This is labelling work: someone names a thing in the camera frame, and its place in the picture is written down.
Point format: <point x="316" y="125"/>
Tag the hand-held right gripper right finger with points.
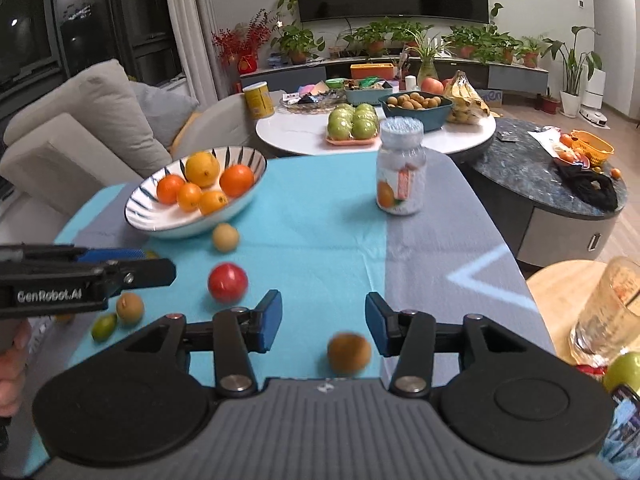
<point x="377" y="325"/>

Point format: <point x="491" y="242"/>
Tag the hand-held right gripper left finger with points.
<point x="270" y="320"/>

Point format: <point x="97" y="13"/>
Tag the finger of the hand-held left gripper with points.
<point x="150" y="272"/>
<point x="115" y="254"/>

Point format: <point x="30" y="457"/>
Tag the white blue striped bowl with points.
<point x="165" y="222"/>

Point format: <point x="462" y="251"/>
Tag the small red plum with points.
<point x="227" y="283"/>

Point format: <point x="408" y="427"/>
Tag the small green kumquat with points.
<point x="104" y="328"/>

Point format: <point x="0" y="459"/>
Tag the orange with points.
<point x="190" y="198"/>
<point x="236" y="181"/>
<point x="171" y="189"/>
<point x="213" y="203"/>

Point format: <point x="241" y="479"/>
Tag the yellow lemon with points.
<point x="202" y="170"/>

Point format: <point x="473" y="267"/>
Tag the person's left hand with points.
<point x="12" y="375"/>

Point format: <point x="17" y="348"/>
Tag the blue grey tablecloth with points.
<point x="320" y="230"/>

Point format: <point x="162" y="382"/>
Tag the beige sofa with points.
<point x="75" y="125"/>

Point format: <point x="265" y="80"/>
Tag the clear bottle orange label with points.
<point x="400" y="180"/>

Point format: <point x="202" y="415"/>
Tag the grey cushion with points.
<point x="165" y="110"/>

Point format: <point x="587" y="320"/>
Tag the round wooden stool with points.
<point x="555" y="290"/>

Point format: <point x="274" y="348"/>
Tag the pink tray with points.
<point x="350" y="142"/>

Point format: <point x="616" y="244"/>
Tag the white round coffee table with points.
<point x="300" y="130"/>

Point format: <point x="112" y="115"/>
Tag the yellow can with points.
<point x="259" y="102"/>

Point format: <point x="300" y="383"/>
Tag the dark marble round table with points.
<point x="520" y="170"/>

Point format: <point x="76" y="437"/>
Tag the dark blue bowl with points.
<point x="435" y="117"/>

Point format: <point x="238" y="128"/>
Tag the glass plate of snacks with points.
<point x="310" y="100"/>

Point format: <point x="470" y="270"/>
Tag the pile of longans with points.
<point x="415" y="101"/>

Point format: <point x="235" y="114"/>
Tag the red berry branches red vase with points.
<point x="246" y="65"/>

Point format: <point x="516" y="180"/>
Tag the teal snack tray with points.
<point x="365" y="96"/>

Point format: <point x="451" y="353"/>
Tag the black remote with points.
<point x="507" y="135"/>

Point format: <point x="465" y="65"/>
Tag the glass mug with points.
<point x="610" y="310"/>

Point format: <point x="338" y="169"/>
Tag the small white cup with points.
<point x="410" y="83"/>

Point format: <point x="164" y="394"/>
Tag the bunch of bananas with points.
<point x="465" y="97"/>

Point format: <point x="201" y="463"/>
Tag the small green bowl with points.
<point x="335" y="83"/>

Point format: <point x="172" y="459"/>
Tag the red apple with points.
<point x="431" y="85"/>

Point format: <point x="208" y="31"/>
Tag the white curtain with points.
<point x="195" y="20"/>

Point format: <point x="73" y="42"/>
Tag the dark window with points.
<point x="30" y="20"/>

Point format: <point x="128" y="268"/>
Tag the black bag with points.
<point x="587" y="187"/>

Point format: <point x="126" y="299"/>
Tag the large green apple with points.
<point x="625" y="370"/>

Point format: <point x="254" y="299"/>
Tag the orange box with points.
<point x="372" y="71"/>

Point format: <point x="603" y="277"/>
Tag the cardboard box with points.
<point x="492" y="97"/>

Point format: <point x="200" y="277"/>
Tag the glass vase with plant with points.
<point x="426" y="67"/>

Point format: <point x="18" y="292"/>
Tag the black phone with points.
<point x="627" y="410"/>

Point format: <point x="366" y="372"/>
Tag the row of potted plants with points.
<point x="300" y="40"/>

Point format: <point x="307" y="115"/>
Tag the orange plastic basket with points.
<point x="592" y="147"/>

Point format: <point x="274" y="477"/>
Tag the small plant red pot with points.
<point x="550" y="105"/>

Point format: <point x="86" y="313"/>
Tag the grey television cabinet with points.
<point x="517" y="77"/>

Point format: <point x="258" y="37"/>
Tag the tall plant white pot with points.
<point x="570" y="102"/>

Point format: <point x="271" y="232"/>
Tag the white robot vacuum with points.
<point x="595" y="119"/>

